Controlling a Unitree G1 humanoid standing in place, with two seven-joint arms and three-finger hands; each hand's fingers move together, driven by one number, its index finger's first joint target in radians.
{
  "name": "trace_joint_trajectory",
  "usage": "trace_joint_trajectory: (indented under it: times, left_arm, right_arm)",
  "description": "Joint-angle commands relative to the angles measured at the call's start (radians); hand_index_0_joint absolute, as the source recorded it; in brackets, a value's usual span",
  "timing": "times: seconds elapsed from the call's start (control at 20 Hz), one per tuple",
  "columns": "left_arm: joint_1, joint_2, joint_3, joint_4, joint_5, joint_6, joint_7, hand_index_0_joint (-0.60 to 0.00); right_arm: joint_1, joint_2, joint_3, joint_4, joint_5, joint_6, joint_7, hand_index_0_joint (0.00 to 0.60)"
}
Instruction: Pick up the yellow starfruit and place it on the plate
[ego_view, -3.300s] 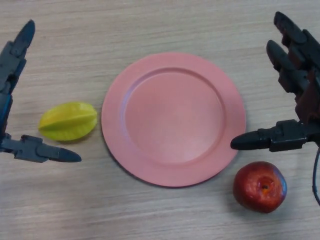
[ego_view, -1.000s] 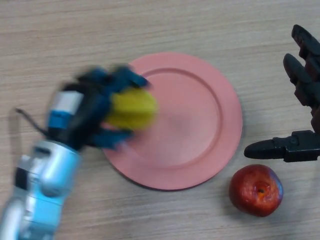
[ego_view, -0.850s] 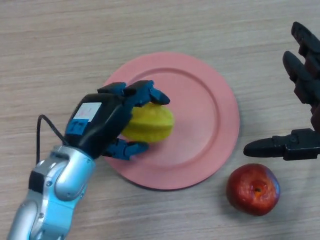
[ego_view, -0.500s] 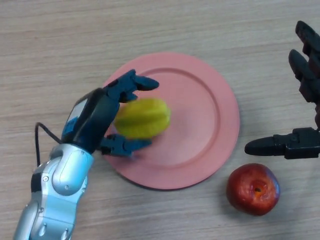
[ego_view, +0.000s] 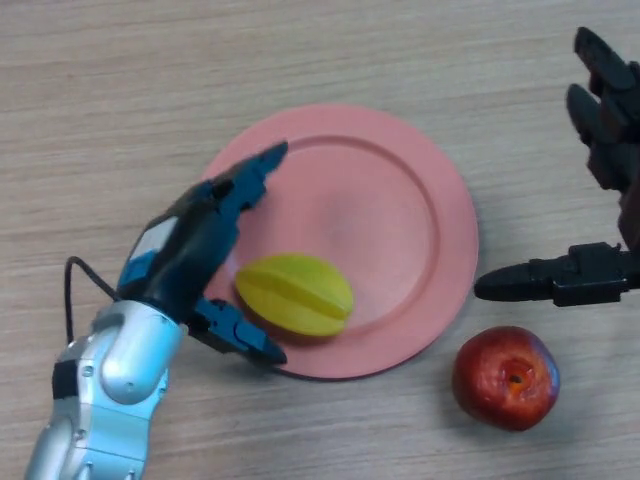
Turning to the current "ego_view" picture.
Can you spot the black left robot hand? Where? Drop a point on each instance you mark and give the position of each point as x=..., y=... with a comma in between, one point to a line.
x=185, y=255

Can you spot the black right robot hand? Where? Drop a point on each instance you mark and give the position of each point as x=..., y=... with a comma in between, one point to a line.
x=610, y=130

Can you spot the yellow starfruit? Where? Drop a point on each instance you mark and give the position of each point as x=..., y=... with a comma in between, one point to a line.
x=295, y=295

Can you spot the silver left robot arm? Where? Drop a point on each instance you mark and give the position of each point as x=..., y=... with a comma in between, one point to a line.
x=115, y=390

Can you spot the pink round plate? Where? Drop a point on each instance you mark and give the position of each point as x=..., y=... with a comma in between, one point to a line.
x=375, y=210

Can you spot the red apple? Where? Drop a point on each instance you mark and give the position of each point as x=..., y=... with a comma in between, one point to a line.
x=505, y=377

